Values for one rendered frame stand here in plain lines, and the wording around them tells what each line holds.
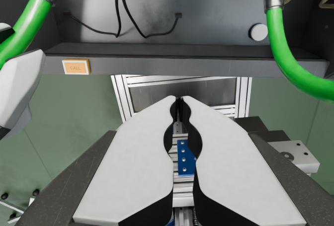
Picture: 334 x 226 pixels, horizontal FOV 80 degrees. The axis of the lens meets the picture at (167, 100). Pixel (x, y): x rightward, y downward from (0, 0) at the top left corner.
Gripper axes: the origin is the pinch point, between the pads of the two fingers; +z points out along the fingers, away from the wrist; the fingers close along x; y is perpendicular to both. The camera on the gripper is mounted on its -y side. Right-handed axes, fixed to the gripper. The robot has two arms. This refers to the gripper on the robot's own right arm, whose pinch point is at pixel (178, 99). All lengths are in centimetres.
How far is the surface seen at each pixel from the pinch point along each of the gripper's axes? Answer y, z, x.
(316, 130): 95, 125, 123
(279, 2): -4.8, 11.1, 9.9
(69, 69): 9.1, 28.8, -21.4
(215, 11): -1.3, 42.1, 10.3
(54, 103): 74, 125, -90
